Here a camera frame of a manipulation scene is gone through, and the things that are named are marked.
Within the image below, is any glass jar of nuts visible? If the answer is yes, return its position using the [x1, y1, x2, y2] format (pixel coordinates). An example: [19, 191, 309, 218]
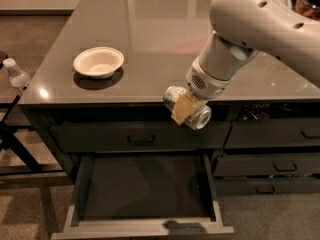
[294, 0, 320, 21]

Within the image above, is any right middle dark drawer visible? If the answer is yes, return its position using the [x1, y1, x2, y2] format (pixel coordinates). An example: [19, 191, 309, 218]
[213, 153, 320, 177]

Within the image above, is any right top dark drawer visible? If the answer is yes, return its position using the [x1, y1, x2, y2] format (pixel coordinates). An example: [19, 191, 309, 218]
[226, 102, 320, 149]

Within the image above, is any dark side table frame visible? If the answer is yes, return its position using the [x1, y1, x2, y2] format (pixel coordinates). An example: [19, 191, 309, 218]
[0, 50, 69, 178]

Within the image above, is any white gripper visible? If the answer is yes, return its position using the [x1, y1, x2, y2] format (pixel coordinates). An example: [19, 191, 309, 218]
[171, 58, 230, 125]

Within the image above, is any clear plastic water bottle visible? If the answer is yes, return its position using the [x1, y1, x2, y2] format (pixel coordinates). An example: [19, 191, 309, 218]
[3, 58, 31, 96]

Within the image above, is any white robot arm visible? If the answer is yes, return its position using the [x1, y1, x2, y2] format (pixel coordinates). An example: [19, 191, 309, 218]
[171, 0, 320, 130]

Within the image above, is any white paper bowl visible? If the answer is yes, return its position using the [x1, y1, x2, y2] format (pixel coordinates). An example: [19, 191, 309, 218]
[73, 47, 124, 79]

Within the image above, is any closed dark top drawer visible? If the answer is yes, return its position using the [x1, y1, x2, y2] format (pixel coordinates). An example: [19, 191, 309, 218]
[49, 121, 231, 153]

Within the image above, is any right bottom dark drawer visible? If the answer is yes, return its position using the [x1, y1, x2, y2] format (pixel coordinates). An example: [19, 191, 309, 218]
[214, 178, 320, 196]

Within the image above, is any open dark middle drawer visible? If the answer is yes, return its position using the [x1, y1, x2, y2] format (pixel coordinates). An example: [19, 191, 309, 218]
[52, 152, 234, 240]

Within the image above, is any silver 7up soda can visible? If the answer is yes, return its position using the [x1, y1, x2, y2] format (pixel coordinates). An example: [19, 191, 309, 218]
[163, 86, 212, 130]

